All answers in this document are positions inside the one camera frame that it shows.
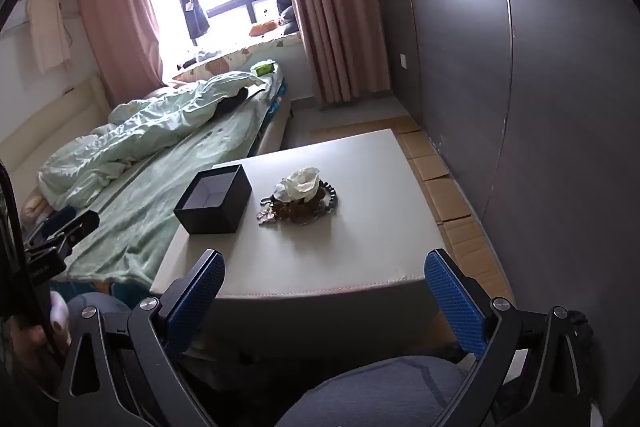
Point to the pink curtain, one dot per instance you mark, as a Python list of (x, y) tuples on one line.
[(120, 17), (330, 7)]

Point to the flattened cardboard sheets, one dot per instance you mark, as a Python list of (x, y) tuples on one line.
[(440, 172)]

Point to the light green quilt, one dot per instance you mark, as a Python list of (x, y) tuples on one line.
[(150, 122)]

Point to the orange plush item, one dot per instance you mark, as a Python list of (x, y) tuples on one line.
[(264, 28)]

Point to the printed windowsill cushion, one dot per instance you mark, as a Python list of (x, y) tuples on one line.
[(220, 66)]

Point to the dark cushions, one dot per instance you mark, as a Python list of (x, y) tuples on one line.
[(287, 14)]

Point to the black shoe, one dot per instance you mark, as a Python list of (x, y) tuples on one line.
[(580, 332)]

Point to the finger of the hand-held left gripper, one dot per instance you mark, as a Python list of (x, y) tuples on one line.
[(60, 217), (82, 224)]

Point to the black garment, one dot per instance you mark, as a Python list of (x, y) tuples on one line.
[(235, 99)]

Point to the dark grey wardrobe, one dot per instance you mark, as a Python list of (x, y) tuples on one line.
[(550, 107)]

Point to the person's leg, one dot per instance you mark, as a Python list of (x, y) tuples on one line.
[(375, 392), (100, 307)]

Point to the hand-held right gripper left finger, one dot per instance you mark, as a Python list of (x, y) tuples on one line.
[(200, 289)]

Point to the person's right leg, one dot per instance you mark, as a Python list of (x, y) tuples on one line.
[(375, 392)]

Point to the bed with beige headboard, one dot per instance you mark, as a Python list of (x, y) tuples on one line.
[(270, 132)]

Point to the white low table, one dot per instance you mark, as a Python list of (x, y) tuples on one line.
[(350, 247)]

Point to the black square box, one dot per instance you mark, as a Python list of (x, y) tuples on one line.
[(215, 217)]

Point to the green bed sheet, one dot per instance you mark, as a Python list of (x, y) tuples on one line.
[(165, 192)]

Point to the person's left leg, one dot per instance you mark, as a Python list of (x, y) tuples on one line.
[(100, 307)]

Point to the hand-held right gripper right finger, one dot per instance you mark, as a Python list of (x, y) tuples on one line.
[(455, 302)]

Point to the green tissue packet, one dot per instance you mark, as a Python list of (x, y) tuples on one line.
[(262, 68)]

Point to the person's left hand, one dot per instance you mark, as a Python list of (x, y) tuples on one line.
[(32, 342)]

